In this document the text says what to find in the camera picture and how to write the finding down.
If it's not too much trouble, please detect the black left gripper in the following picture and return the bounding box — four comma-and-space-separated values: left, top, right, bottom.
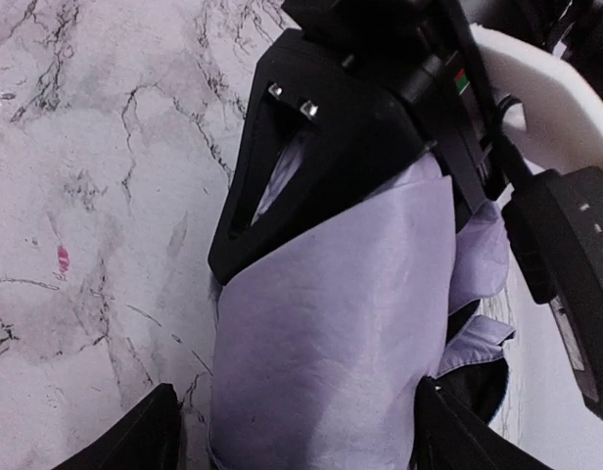
330, 1, 504, 229

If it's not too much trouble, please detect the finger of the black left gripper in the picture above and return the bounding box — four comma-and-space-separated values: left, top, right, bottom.
209, 28, 428, 285

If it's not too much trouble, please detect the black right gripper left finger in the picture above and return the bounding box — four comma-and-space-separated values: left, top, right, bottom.
56, 383, 179, 470

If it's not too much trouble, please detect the lavender folding umbrella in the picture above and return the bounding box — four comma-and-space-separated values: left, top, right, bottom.
209, 156, 514, 469

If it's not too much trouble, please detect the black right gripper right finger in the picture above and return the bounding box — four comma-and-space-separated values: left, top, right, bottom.
413, 377, 546, 470

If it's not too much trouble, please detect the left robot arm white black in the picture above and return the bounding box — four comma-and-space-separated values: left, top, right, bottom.
208, 1, 603, 306

